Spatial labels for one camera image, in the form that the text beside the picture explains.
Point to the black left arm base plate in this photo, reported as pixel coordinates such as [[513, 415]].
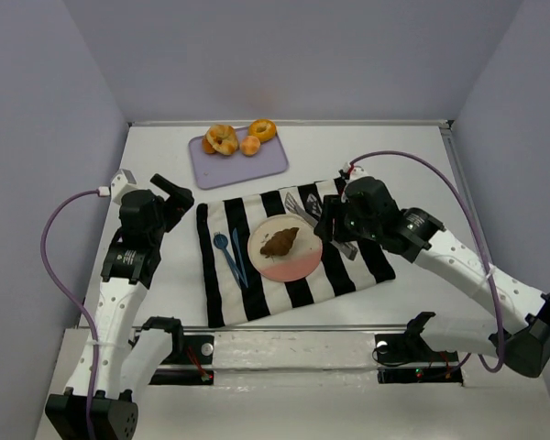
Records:
[[193, 366]]

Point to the pale twisted bread roll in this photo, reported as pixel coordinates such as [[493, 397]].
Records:
[[223, 138]]

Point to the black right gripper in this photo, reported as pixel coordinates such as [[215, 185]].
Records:
[[332, 220]]

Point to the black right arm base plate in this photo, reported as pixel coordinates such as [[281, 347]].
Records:
[[409, 360]]

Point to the blue plastic knife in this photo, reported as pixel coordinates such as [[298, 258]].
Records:
[[240, 262]]

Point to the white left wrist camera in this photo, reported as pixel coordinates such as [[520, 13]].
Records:
[[122, 183]]

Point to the brown chocolate croissant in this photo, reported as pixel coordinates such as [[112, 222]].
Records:
[[280, 244]]

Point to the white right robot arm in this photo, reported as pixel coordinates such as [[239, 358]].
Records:
[[518, 331]]

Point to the small round peach bun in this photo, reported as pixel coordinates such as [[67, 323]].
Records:
[[250, 145]]

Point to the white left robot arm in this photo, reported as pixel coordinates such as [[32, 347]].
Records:
[[100, 399]]

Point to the black white striped placemat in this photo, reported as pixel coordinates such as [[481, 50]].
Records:
[[336, 275]]

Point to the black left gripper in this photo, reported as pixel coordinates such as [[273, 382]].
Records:
[[172, 204]]

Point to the yellow ring donut bread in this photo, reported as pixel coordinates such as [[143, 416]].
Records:
[[262, 129]]

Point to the lavender plastic tray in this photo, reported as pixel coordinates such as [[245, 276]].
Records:
[[215, 170]]

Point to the metal serving tongs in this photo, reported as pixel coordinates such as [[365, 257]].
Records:
[[293, 206]]

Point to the cream pink floral plate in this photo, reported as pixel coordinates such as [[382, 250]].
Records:
[[302, 260]]

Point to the blue plastic fork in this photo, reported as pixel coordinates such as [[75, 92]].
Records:
[[220, 241]]

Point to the aluminium front rail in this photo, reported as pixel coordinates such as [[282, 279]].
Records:
[[375, 328]]

